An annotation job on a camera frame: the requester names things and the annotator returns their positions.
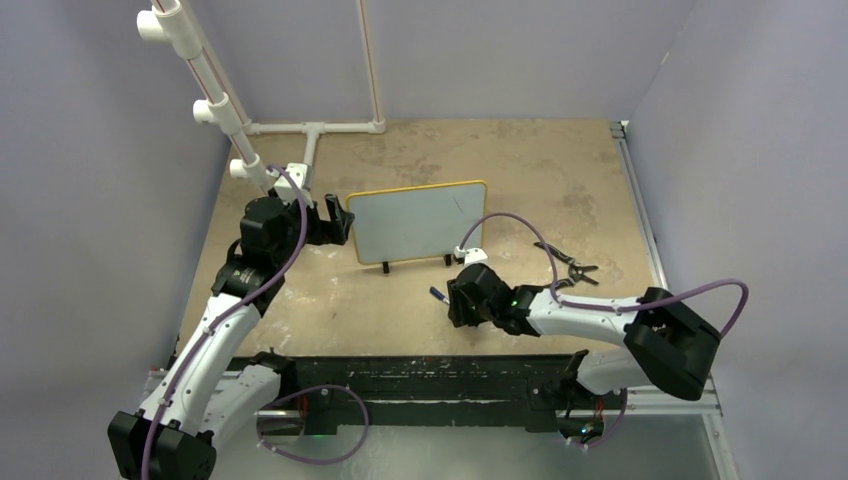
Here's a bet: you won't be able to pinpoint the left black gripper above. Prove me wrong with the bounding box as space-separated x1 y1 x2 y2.
269 187 351 266

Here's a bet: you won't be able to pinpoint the blue white marker pen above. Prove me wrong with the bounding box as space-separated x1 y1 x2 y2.
429 286 450 305

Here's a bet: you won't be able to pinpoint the yellow framed whiteboard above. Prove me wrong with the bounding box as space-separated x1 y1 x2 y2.
346 180 488 266

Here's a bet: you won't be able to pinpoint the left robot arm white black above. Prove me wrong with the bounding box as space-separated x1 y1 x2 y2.
107 194 355 479

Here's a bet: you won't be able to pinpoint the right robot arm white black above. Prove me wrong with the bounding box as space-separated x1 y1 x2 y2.
446 263 721 407

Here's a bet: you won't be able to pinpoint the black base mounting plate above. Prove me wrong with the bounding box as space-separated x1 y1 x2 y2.
233 354 685 437

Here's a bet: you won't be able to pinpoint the black pliers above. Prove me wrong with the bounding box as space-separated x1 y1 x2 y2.
533 242 599 290

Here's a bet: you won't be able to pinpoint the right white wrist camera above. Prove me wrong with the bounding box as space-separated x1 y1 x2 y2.
452 246 488 266

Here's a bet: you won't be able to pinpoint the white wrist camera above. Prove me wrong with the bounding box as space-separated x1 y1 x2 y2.
271 163 313 207
452 246 488 266

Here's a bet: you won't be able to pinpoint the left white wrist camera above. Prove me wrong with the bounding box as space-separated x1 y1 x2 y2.
271 163 313 207

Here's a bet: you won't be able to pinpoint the aluminium rail frame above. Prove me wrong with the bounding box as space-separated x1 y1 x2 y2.
108 151 725 479

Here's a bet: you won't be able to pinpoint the white PVC pipe frame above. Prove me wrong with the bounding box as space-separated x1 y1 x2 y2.
136 1 386 199

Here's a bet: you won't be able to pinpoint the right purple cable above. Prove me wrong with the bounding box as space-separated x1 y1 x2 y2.
457 211 751 453

